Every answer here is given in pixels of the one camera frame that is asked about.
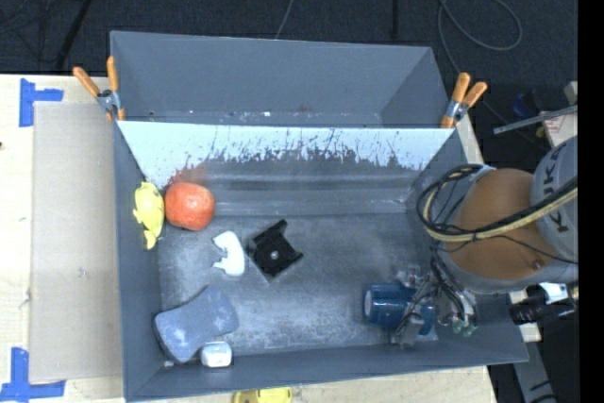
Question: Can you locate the pale cardboard board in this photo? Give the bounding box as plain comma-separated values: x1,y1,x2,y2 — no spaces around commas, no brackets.
27,101,126,386

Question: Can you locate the grey metal bin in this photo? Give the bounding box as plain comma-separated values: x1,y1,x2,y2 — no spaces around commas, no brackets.
109,30,530,402

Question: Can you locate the small white box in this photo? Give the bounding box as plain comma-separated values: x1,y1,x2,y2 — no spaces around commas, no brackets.
199,340,234,369

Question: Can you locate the yellow toy animal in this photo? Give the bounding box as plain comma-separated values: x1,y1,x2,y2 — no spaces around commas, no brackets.
132,181,166,251

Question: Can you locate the black cylinder on white bracket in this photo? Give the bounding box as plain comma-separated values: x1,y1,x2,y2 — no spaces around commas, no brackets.
508,281,578,326

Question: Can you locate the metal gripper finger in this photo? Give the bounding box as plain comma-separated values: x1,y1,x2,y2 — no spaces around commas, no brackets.
400,265,429,294
390,311,427,348

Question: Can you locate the orange fruit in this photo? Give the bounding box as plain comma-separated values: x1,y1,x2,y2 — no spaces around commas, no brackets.
163,181,217,233

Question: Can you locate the white toy animal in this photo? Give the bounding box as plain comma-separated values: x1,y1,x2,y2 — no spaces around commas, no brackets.
210,229,247,278

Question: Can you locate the blue cup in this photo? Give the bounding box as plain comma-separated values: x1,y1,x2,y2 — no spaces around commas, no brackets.
362,281,438,338

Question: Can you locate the black plastic bracket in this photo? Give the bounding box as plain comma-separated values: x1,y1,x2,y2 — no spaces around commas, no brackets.
246,218,305,278

